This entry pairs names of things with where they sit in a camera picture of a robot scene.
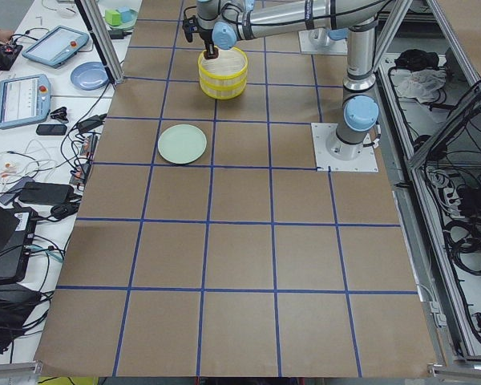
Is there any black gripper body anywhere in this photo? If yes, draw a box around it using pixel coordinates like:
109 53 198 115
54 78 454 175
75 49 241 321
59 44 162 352
198 26 216 51

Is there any brown chocolate bun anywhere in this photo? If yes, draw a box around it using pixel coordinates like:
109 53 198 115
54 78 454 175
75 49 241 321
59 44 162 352
206 52 219 60

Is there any yellow steamer layer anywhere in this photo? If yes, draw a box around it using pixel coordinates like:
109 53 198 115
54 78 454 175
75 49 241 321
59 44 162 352
200 75 247 100
197 47 249 86

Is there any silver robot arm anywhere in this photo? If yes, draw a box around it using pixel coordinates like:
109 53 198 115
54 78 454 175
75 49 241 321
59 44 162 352
182 1 387 108

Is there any blue foam cube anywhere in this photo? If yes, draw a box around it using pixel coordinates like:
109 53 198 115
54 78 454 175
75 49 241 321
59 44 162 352
116 6 134 23

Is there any green bowl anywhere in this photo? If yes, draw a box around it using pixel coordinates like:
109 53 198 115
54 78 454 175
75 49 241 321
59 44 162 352
104 7 138 30

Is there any green foam cube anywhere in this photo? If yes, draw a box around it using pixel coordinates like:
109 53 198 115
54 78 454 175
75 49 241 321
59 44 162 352
104 9 122 26

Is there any light green plate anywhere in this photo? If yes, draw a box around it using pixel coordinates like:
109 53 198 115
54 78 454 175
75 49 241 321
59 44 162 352
158 124 207 164

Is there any blue plate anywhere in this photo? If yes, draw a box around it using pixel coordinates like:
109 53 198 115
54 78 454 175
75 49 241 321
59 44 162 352
70 62 109 91

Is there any teach pendant far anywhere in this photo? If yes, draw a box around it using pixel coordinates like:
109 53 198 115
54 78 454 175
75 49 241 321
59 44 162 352
22 26 89 68

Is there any teach pendant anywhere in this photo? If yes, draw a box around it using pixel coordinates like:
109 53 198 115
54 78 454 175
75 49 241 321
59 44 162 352
22 26 89 68
0 74 51 129

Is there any teach pendant near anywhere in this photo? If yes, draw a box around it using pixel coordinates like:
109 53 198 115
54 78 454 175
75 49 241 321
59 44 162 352
0 74 51 129

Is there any white cloth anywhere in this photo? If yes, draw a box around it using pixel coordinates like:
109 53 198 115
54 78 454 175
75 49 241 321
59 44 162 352
396 69 447 103

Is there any black power adapter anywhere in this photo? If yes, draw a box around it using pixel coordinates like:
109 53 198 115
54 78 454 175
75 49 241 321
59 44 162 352
18 182 74 205

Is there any black laptop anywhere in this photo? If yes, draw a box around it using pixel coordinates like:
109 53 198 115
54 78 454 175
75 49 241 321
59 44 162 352
0 206 37 285

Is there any aluminium frame post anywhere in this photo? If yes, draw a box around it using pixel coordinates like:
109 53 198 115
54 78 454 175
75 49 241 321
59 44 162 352
75 0 124 85

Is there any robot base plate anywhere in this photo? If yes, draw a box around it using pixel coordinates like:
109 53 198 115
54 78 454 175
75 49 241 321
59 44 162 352
311 123 378 172

